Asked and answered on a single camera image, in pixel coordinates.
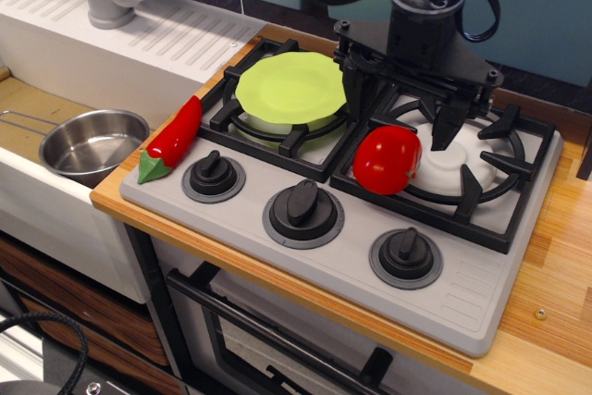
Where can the black right stove knob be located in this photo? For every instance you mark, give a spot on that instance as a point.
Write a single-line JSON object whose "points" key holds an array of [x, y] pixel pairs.
{"points": [[406, 259]]}

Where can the black right burner grate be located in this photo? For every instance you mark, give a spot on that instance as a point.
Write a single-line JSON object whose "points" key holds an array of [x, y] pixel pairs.
{"points": [[477, 190]]}

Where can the white toy sink unit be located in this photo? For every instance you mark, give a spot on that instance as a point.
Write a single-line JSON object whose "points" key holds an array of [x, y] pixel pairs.
{"points": [[55, 64]]}

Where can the black left burner grate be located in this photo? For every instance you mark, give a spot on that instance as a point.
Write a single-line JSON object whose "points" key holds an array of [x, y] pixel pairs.
{"points": [[311, 150]]}

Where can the red toy tomato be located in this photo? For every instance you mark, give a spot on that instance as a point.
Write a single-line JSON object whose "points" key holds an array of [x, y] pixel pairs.
{"points": [[387, 159]]}

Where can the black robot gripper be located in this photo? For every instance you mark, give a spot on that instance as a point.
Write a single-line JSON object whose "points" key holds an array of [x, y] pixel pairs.
{"points": [[421, 48]]}

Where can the red toy chili pepper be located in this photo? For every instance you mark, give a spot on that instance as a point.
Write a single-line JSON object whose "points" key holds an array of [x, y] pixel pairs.
{"points": [[168, 148]]}

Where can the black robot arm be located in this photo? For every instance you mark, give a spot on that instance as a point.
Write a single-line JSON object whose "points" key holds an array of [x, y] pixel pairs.
{"points": [[425, 46]]}

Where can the small steel pot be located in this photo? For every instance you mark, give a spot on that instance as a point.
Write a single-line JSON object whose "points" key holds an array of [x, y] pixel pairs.
{"points": [[88, 147]]}

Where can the toy oven door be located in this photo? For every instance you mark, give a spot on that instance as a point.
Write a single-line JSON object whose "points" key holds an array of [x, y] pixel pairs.
{"points": [[270, 359]]}

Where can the black burner grate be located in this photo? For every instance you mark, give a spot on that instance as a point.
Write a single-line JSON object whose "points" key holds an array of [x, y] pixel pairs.
{"points": [[477, 190], [311, 150]]}

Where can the black stove knob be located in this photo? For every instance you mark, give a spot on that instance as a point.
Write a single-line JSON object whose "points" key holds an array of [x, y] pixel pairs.
{"points": [[213, 179], [303, 216], [406, 259]]}

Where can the black left stove knob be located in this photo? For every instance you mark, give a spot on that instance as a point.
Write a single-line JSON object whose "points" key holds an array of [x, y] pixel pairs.
{"points": [[213, 179]]}

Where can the light green plastic plate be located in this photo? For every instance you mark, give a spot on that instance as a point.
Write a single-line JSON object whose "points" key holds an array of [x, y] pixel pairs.
{"points": [[291, 88]]}

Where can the grey toy stove top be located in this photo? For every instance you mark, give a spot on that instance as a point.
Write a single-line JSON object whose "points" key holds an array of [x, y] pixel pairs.
{"points": [[462, 308]]}

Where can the black middle stove knob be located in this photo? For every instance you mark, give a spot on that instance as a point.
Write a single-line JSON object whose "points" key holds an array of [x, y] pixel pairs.
{"points": [[303, 216]]}

